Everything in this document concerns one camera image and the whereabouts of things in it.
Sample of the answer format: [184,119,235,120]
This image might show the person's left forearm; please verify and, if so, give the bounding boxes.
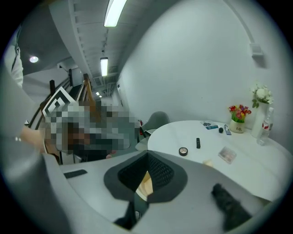
[20,126,46,154]

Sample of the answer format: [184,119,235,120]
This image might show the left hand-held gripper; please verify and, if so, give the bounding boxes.
[42,86,77,119]

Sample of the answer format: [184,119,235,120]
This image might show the colourful flowers in white pot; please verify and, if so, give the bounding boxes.
[228,104,252,134]

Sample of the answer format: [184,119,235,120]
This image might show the white wall box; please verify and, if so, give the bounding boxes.
[249,43,264,57]

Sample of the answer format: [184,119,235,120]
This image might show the clear plastic sachet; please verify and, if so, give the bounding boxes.
[217,146,237,165]

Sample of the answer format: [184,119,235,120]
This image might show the grey upholstered chair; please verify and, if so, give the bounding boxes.
[135,111,171,151]

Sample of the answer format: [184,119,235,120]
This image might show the clear bottle with red label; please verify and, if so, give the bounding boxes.
[256,107,275,146]

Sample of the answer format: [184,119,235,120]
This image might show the white flowers in white vase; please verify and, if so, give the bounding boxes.
[249,82,274,138]

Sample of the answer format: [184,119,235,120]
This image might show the person's white shirt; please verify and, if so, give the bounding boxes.
[4,29,25,87]

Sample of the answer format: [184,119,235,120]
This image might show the large wooden drawer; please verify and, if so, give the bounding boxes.
[136,170,153,197]

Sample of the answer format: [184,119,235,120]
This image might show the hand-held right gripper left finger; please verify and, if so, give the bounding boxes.
[43,149,149,234]

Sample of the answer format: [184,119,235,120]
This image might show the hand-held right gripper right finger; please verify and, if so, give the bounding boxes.
[134,149,273,234]

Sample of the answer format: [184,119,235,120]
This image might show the long ceiling light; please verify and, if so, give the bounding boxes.
[104,0,128,27]
[100,57,109,77]

